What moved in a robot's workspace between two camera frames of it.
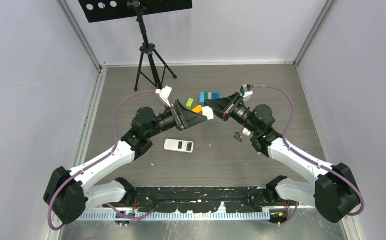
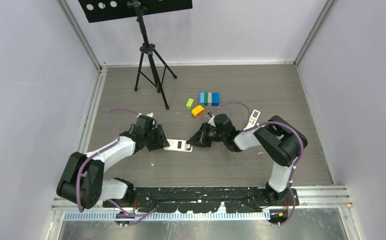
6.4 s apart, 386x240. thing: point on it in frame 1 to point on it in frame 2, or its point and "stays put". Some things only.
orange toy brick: (198, 109) stays put
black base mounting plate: (203, 200) stays put
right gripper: (225, 107) to (200, 138)
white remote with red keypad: (179, 145) stays put
